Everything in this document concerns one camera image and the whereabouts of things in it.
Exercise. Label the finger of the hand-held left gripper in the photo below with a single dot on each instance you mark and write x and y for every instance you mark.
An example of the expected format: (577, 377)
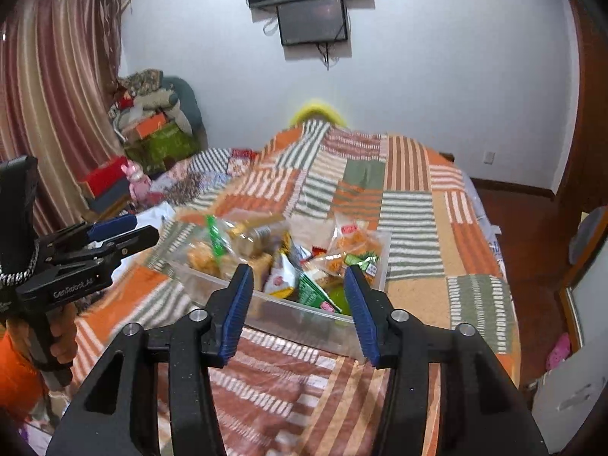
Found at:
(137, 240)
(111, 225)

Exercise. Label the grey box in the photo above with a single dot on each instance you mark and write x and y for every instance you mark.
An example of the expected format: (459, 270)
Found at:
(109, 203)

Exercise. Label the wooden chair with grey cushion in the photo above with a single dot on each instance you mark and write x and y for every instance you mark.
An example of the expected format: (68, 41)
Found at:
(589, 232)

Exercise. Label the green label cracker bag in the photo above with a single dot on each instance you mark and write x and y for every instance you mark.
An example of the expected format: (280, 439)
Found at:
(204, 256)

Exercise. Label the red box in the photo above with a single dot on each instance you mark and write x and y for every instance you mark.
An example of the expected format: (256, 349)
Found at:
(102, 175)

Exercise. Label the small wall monitor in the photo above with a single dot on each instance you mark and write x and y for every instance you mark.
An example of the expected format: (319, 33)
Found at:
(311, 21)

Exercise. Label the wooden door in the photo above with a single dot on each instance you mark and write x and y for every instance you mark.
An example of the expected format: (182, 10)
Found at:
(591, 114)

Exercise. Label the pink toy rabbit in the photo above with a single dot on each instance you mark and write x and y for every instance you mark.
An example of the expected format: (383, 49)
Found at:
(137, 183)

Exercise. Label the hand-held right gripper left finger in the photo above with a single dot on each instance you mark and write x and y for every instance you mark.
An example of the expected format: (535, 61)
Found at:
(235, 313)

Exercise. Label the wall socket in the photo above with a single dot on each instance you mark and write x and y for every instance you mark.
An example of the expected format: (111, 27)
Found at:
(489, 156)

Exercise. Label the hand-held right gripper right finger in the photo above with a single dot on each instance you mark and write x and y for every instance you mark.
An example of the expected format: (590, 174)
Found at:
(358, 313)

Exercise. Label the yellow round object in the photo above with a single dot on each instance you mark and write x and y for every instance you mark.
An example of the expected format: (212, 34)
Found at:
(316, 109)

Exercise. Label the person's left hand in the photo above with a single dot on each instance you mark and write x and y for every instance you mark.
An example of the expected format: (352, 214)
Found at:
(65, 332)

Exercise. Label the white yellow snack packet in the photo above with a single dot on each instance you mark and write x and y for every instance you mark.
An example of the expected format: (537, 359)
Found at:
(280, 275)

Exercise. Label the orange crisps bag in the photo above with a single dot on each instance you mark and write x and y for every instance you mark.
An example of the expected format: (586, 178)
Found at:
(332, 263)
(354, 242)

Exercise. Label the white bed sheet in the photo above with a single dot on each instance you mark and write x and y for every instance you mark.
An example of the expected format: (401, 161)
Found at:
(489, 232)

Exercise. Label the clear plastic box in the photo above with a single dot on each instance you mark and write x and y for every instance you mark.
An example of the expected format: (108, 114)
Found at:
(304, 323)

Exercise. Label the white cabinet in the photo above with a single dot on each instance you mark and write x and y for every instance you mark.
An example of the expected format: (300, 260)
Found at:
(574, 380)

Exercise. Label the pink slipper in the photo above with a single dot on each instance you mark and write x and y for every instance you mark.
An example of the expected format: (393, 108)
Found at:
(558, 351)

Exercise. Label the clear bread bag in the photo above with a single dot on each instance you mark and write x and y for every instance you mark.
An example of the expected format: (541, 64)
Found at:
(256, 237)

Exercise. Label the green snack packet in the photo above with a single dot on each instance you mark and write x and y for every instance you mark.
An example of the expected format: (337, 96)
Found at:
(311, 292)

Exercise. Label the checkered cloth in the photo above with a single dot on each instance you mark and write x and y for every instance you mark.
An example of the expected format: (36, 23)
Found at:
(190, 185)

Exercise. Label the orange box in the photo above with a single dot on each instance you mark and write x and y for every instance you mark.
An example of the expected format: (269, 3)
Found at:
(149, 126)

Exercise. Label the floral fabric bundle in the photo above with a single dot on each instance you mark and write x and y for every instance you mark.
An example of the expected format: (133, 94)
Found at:
(140, 83)

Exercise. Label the striped curtain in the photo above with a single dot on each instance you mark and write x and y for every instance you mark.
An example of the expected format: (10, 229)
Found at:
(52, 80)

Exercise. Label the patchwork striped blanket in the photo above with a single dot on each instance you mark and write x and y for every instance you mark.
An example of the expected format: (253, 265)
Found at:
(413, 218)

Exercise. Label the black yellow snack packet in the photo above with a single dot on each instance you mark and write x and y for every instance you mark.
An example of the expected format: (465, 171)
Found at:
(287, 244)

